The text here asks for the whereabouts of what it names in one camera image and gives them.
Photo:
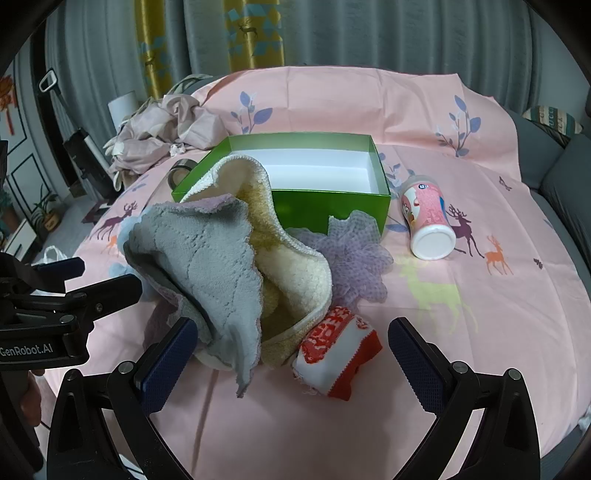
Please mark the grey sofa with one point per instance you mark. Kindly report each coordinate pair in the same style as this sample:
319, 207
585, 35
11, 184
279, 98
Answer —
560, 175

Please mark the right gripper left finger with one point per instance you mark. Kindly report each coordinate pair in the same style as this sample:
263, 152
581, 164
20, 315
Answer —
145, 385

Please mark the black stand with pole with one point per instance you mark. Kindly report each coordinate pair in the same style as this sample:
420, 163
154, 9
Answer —
80, 147

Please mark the red white sock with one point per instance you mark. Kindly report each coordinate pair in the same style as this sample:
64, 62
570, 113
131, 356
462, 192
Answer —
333, 352

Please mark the white plastic bag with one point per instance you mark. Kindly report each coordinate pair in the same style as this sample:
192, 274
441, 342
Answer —
49, 255

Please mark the crumpled beige cloth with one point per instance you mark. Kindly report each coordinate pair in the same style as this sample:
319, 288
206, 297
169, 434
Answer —
161, 133

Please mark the cream fluffy towel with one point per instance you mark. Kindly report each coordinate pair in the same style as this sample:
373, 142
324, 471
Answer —
300, 278

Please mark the striped cushion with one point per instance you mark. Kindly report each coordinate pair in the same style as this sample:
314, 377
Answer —
560, 125

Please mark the grey purple microfibre cloth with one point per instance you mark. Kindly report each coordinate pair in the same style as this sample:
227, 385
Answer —
197, 256

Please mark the grey yellow curtains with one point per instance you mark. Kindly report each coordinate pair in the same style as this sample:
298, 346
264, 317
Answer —
101, 50

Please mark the clear glass jar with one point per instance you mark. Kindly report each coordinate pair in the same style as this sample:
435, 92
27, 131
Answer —
179, 171

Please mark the purple mesh bath sponge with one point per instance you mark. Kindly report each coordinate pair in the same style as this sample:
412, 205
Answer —
356, 258

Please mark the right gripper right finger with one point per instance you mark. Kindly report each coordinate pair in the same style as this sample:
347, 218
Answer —
434, 379

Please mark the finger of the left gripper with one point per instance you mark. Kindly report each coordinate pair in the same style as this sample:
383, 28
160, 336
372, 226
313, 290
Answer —
52, 276
106, 297

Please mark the green cardboard box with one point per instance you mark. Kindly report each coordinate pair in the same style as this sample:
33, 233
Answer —
313, 175

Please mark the red wall ornament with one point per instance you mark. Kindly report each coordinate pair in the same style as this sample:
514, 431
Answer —
8, 99

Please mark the potted plant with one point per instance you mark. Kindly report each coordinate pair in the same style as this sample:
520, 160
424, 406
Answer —
44, 214

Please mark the white cylinder lamp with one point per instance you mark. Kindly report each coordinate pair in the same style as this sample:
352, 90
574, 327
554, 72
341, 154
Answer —
121, 108

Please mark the pink cartoon paper cup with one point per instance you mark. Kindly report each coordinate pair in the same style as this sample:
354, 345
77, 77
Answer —
423, 207

